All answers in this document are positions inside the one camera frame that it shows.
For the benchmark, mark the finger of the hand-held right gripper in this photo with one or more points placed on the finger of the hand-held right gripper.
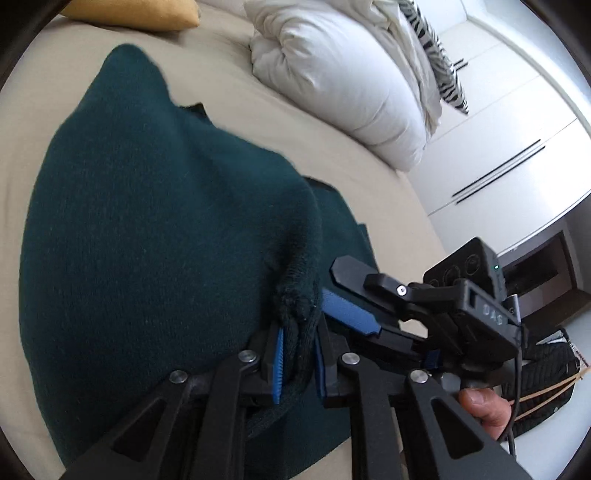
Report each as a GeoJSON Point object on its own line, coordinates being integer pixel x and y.
{"type": "Point", "coordinates": [355, 270]}
{"type": "Point", "coordinates": [351, 314]}

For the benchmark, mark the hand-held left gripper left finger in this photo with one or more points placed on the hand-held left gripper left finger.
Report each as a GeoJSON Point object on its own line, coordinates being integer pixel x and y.
{"type": "Point", "coordinates": [277, 364]}

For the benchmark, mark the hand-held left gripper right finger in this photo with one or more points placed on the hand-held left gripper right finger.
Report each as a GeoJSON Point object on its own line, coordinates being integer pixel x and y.
{"type": "Point", "coordinates": [320, 369]}

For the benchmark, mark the dark green sweater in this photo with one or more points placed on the dark green sweater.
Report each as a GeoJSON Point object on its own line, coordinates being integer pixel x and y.
{"type": "Point", "coordinates": [138, 230]}

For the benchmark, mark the person's right hand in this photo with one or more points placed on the person's right hand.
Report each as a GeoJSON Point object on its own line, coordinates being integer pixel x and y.
{"type": "Point", "coordinates": [485, 406]}

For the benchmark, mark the bed with beige sheet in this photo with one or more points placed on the bed with beige sheet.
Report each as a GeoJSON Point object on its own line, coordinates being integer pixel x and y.
{"type": "Point", "coordinates": [369, 184]}

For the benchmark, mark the dark wooden cabinet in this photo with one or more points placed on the dark wooden cabinet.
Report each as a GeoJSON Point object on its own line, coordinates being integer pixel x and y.
{"type": "Point", "coordinates": [554, 272]}

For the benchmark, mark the black bag on floor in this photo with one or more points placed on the black bag on floor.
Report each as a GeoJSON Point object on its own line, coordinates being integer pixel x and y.
{"type": "Point", "coordinates": [549, 369]}

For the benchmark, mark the thin tan stick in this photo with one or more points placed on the thin tan stick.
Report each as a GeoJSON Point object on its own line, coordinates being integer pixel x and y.
{"type": "Point", "coordinates": [554, 386]}
{"type": "Point", "coordinates": [549, 402]}

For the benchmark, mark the white folded duvet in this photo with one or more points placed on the white folded duvet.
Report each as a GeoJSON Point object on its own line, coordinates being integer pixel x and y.
{"type": "Point", "coordinates": [332, 74]}

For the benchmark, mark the white wardrobe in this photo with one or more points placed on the white wardrobe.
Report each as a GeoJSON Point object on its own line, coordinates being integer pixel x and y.
{"type": "Point", "coordinates": [508, 115]}

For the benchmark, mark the zebra striped pillow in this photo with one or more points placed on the zebra striped pillow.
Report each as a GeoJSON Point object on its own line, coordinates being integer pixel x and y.
{"type": "Point", "coordinates": [438, 60]}

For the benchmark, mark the yellow pillow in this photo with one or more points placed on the yellow pillow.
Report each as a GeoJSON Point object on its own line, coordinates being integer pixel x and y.
{"type": "Point", "coordinates": [138, 11]}

